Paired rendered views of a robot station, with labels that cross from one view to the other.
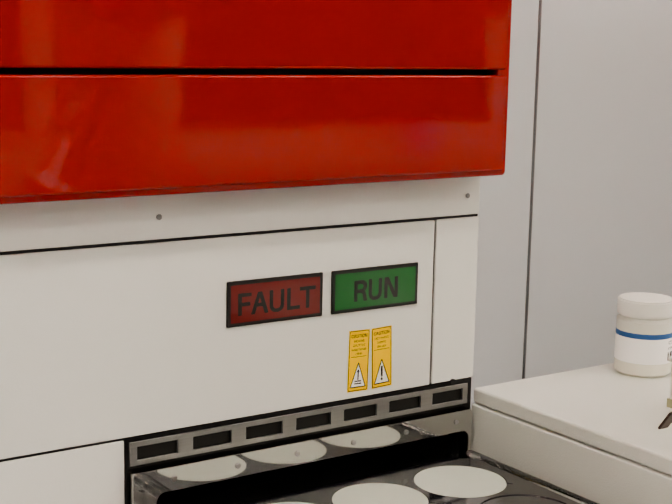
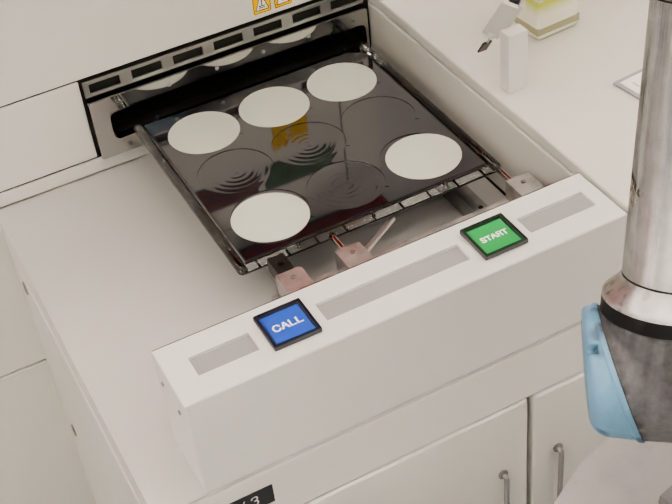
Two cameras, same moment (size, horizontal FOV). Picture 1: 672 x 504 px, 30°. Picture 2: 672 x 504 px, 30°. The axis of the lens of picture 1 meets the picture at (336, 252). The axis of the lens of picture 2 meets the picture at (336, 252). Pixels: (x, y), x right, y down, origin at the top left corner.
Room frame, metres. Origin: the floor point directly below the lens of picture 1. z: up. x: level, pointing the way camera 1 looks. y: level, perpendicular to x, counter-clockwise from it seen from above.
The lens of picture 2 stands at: (-0.19, -0.40, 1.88)
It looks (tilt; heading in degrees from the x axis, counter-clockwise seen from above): 41 degrees down; 11
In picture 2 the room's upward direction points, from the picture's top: 7 degrees counter-clockwise
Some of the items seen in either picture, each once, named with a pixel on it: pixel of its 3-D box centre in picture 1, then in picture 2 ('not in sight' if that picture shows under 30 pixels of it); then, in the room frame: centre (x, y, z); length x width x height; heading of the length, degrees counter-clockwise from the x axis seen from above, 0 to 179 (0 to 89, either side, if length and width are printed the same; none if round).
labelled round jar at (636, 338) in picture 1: (644, 334); not in sight; (1.54, -0.39, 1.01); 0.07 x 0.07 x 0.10
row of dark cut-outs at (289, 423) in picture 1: (312, 420); (227, 40); (1.32, 0.02, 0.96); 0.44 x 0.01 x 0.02; 125
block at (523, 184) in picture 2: not in sight; (534, 200); (1.04, -0.41, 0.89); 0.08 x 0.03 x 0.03; 35
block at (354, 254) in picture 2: not in sight; (363, 272); (0.90, -0.21, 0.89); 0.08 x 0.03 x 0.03; 35
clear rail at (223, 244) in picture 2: not in sight; (186, 193); (1.05, 0.04, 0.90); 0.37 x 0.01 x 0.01; 35
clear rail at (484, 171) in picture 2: not in sight; (373, 216); (1.01, -0.21, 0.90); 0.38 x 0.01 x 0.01; 125
